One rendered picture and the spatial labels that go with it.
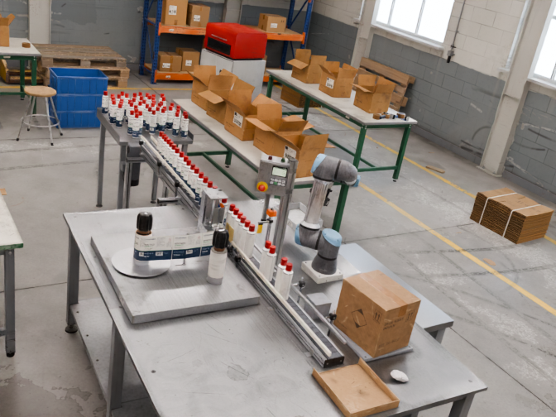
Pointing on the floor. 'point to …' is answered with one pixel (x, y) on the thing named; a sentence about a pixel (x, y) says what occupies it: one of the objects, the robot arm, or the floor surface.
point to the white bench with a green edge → (8, 234)
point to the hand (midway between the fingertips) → (310, 213)
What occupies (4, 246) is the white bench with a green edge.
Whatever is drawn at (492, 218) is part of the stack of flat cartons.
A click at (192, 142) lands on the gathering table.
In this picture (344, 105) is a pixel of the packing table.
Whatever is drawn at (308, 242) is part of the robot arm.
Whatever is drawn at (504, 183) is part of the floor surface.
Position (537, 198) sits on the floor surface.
